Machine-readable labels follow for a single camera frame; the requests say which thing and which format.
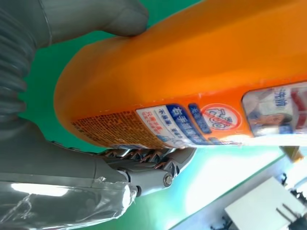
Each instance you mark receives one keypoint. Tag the person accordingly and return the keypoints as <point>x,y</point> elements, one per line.
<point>299,225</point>

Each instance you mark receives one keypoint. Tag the white table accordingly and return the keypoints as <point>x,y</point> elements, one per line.
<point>258,206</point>

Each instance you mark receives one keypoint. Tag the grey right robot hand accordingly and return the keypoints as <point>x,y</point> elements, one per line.
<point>60,171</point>

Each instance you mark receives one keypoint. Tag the black office chair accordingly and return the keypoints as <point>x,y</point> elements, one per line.
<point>284,179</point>
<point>223,223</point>

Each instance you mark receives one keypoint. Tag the grey ribbed right arm sleeve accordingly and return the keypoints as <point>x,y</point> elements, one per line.
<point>13,73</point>

